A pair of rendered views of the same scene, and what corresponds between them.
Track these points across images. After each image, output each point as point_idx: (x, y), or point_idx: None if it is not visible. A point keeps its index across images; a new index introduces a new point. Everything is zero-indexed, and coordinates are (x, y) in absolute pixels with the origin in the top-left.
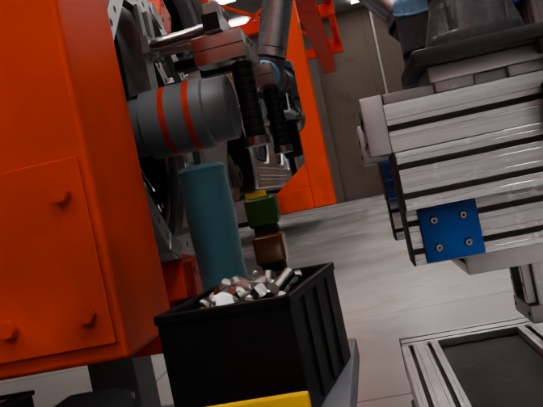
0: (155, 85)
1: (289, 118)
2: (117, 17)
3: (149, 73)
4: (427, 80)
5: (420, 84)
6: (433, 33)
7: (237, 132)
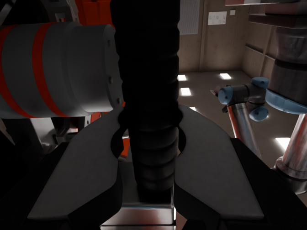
0: (39, 119)
1: (198, 126)
2: (86, 119)
3: (49, 123)
4: (269, 7)
5: (288, 9)
6: (275, 36)
7: (113, 31)
